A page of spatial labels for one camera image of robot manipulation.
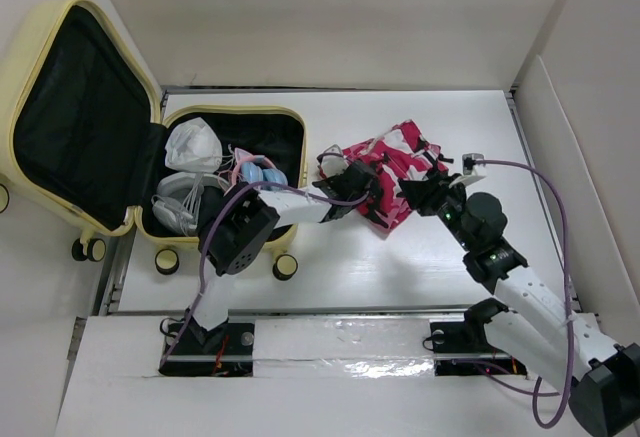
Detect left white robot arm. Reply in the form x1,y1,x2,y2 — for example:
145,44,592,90
160,161,377,364

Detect yellow hard-shell suitcase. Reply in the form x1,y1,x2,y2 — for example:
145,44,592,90
1,0,307,275

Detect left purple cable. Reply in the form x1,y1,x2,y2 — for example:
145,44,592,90
159,151,371,368

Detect pink camouflage garment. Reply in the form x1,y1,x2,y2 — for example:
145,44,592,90
317,120,453,238

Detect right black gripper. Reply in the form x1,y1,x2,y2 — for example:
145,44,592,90
399,172,475,252

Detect grey white headphones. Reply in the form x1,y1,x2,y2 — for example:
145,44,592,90
151,172,230,237

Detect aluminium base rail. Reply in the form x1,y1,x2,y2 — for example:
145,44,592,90
159,314,527,379

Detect white plastic tissue pack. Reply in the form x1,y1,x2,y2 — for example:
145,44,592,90
165,118,223,173

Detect pink blue cat-ear headphones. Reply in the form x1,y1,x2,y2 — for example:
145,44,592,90
221,147,288,191

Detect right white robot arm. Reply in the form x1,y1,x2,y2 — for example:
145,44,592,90
400,154,639,436

